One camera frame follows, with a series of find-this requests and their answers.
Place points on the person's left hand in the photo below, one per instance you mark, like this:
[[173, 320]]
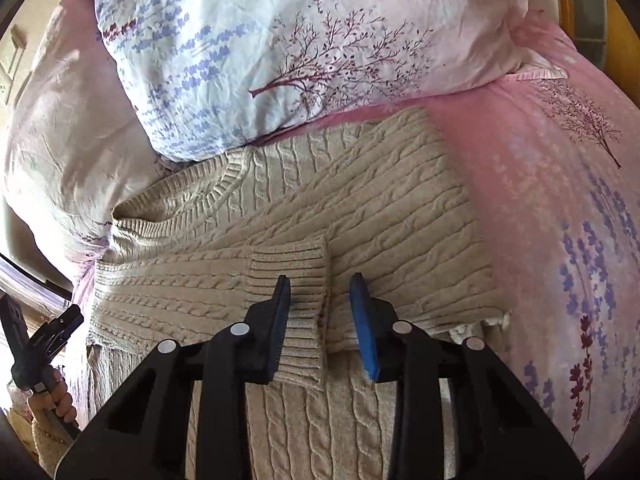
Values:
[[57, 401]]

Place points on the beige fleece jacket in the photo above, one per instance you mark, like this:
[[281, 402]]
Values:
[[51, 442]]

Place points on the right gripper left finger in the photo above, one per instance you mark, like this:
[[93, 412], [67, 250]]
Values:
[[182, 396]]

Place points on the beige cable-knit sweater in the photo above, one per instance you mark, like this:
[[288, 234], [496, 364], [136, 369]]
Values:
[[381, 199]]

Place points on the pink floral bed sheet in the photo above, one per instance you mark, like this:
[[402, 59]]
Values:
[[552, 170]]

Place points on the white lavender print pillow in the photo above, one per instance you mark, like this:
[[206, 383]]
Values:
[[206, 76]]

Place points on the pale pink floral pillow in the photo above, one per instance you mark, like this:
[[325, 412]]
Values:
[[74, 149]]

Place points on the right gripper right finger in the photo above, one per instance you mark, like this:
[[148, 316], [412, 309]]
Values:
[[499, 431]]

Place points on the wooden headboard frame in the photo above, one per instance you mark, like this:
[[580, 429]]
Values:
[[603, 34]]

